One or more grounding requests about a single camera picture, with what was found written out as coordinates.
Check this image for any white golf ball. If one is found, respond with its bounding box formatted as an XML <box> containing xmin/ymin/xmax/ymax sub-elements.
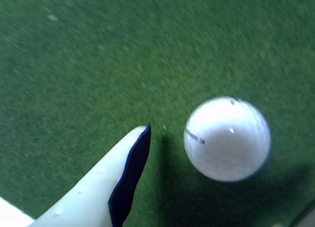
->
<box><xmin>183</xmin><ymin>96</ymin><xmax>272</xmax><ymax>183</ymax></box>

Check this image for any white gripper finger with dark pad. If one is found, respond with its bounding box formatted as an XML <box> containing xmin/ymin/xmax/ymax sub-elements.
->
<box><xmin>271</xmin><ymin>196</ymin><xmax>315</xmax><ymax>227</ymax></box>

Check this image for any white gripper finger with blue pad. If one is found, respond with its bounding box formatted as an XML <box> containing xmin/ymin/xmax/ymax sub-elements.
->
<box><xmin>27</xmin><ymin>124</ymin><xmax>152</xmax><ymax>227</ymax></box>

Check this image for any green artificial turf mat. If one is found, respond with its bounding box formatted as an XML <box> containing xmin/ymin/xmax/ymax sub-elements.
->
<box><xmin>0</xmin><ymin>0</ymin><xmax>315</xmax><ymax>227</ymax></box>

